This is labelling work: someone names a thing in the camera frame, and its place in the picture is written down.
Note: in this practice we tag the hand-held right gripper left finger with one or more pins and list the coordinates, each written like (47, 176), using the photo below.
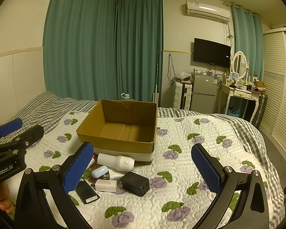
(77, 169)

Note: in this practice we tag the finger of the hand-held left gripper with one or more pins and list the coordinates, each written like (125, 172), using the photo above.
(10, 126)
(31, 134)

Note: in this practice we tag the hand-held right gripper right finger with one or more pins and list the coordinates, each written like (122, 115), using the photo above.
(206, 171)

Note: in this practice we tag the light blue earbud case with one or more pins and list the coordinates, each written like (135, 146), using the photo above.
(99, 171)

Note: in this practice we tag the black power bank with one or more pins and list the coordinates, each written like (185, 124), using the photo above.
(87, 193)

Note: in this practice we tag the white charger plug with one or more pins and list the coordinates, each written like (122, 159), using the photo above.
(106, 185)

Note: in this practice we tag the white cylindrical device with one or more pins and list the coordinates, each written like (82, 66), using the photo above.
(114, 162)

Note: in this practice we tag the black charger block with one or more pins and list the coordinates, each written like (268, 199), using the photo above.
(133, 182)

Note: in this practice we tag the person's left hand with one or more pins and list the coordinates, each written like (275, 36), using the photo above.
(4, 195)

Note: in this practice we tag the small red object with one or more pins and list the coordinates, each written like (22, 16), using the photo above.
(94, 160)

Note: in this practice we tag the floral quilt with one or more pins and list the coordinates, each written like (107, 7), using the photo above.
(171, 171)

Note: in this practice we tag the blue basket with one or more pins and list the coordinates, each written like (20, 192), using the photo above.
(233, 112)

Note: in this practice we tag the silver refrigerator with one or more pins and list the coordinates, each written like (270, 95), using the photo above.
(203, 93)

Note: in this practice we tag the white storage unit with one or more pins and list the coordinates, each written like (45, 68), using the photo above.
(181, 95)

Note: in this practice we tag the dark suitcase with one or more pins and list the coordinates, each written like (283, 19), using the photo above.
(261, 109)

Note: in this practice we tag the white vanity table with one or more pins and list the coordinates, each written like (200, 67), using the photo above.
(238, 93)

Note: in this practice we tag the water jug top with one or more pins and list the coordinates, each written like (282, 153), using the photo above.
(125, 96)

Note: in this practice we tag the plastic bag pile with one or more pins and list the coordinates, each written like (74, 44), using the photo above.
(182, 76)

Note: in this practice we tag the wide green curtain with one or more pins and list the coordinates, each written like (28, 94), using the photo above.
(85, 52)

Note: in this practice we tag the small cardboard box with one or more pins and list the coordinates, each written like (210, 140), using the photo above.
(259, 84)

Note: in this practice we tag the white mop pole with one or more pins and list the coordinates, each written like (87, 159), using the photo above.
(156, 76)

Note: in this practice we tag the cream louvred wardrobe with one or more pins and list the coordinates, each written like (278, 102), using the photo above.
(278, 88)

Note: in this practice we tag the oval vanity mirror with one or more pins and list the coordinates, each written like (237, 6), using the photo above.
(238, 63)

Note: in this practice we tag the narrow teal curtain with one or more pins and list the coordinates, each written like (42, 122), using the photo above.
(243, 40)

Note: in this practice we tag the white air conditioner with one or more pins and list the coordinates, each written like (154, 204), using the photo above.
(205, 10)

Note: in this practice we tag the small picture frame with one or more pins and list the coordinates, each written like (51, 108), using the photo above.
(234, 76)

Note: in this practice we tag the black wall television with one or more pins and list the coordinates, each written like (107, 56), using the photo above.
(211, 52)

